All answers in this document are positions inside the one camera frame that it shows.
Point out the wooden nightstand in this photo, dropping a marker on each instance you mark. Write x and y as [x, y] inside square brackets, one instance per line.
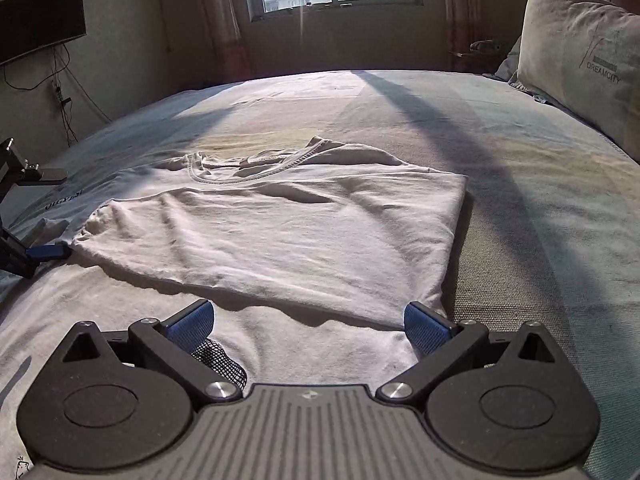
[472, 60]

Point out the wall power strip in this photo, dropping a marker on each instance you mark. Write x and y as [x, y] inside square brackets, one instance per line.
[60, 95]

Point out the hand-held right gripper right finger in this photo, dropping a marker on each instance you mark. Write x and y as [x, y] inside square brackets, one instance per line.
[425, 331]

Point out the white long-sleeved shirt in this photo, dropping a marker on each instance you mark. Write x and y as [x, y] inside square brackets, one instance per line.
[280, 240]

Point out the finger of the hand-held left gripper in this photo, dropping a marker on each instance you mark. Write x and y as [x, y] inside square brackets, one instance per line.
[47, 251]
[35, 172]

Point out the bed with pastel patterned sheet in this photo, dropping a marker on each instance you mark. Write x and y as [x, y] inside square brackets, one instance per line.
[525, 200]

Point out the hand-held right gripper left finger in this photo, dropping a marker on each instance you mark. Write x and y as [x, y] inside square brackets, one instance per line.
[190, 329]

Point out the cream printed pillow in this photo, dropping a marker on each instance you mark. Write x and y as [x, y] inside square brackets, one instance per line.
[585, 55]

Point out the pink striped curtain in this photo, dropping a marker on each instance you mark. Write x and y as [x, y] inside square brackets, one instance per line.
[462, 5]
[222, 15]

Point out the grey-blue pillow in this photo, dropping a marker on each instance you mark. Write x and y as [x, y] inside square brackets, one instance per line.
[510, 72]

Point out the black television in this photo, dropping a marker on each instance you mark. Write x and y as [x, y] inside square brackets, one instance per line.
[40, 22]

